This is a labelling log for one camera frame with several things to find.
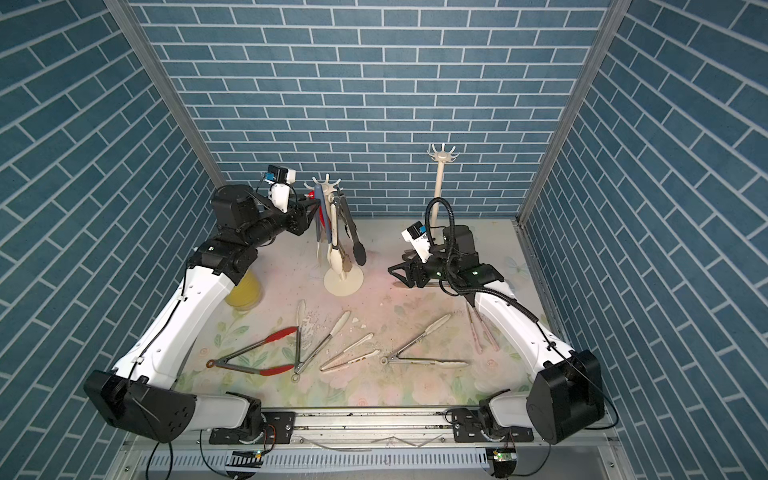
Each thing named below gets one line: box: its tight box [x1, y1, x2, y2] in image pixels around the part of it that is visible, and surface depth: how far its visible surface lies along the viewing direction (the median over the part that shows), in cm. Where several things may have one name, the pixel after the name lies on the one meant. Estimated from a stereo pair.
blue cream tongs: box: [314, 184, 332, 264], surface depth 74 cm
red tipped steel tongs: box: [206, 326, 299, 376], surface depth 86 cm
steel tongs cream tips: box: [328, 191, 353, 275], surface depth 79 cm
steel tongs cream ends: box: [380, 314, 469, 369], surface depth 86 cm
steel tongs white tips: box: [291, 299, 351, 383], surface depth 88 cm
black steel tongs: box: [335, 183, 367, 266], surface depth 81 cm
